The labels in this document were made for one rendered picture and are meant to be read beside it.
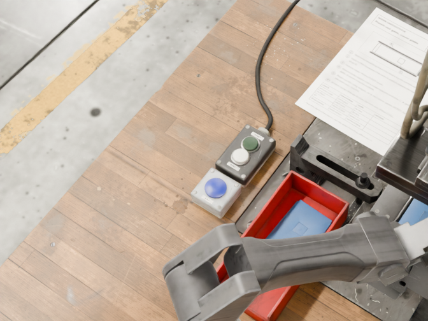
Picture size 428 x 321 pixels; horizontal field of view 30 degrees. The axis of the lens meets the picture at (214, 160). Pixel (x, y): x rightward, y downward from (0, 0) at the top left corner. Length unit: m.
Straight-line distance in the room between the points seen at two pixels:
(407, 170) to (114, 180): 0.56
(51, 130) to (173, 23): 0.59
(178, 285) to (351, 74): 0.77
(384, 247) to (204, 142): 0.59
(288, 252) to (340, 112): 0.65
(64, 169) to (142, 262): 1.22
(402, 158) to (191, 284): 0.44
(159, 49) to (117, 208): 1.40
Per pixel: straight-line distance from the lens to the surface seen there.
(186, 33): 2.86
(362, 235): 1.03
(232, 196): 1.44
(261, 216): 1.39
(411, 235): 1.10
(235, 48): 1.65
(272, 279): 0.94
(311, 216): 1.44
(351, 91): 1.59
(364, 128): 1.55
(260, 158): 1.47
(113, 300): 1.41
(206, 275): 0.97
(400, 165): 1.24
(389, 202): 1.38
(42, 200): 2.58
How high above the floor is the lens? 2.20
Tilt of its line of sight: 60 degrees down
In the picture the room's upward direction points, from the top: 7 degrees counter-clockwise
